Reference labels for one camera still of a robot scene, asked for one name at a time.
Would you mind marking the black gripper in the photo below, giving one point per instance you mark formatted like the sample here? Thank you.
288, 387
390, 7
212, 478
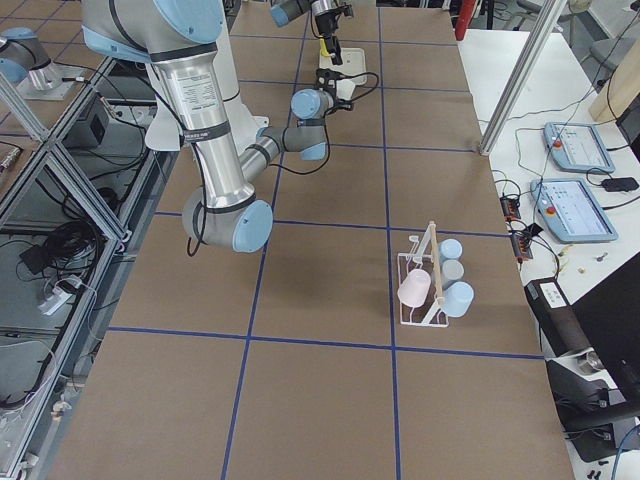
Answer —
336, 94
325, 28

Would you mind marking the light blue plastic cup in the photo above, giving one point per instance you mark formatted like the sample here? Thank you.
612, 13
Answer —
458, 298
450, 249

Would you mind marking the pink plastic cup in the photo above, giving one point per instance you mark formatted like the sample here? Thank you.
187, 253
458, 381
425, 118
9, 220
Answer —
413, 290

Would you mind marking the grey plastic cup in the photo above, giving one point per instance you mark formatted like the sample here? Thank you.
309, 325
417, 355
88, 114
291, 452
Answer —
452, 271

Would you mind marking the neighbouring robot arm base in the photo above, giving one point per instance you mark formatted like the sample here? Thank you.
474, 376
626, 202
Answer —
28, 66

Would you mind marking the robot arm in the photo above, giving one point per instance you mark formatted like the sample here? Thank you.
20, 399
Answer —
225, 211
284, 12

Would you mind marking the yellow plastic cup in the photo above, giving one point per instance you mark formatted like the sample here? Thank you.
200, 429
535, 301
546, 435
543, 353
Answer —
324, 51

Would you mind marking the cream tray with bunny drawing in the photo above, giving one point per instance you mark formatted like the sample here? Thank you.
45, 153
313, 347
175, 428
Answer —
354, 64

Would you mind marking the red cylinder object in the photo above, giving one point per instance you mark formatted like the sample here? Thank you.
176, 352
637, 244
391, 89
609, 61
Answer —
466, 13

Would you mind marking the blue teach pendant far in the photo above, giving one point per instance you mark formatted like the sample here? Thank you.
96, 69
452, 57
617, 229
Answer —
577, 147

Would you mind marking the blue teach pendant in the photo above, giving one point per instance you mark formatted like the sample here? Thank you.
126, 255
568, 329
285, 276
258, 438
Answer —
570, 211
577, 147

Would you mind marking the blue teach pendant near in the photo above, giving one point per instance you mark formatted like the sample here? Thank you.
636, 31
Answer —
570, 211

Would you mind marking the black handheld device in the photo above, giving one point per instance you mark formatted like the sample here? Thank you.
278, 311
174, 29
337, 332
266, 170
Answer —
621, 184

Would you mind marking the black box with label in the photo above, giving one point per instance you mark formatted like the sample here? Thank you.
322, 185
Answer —
560, 332

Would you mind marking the black monitor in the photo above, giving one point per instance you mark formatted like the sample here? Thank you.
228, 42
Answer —
609, 316

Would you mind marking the white wire cup rack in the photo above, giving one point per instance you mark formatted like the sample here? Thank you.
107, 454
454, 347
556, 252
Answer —
423, 254

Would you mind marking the aluminium frame post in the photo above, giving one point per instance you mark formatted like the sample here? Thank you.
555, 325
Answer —
537, 38

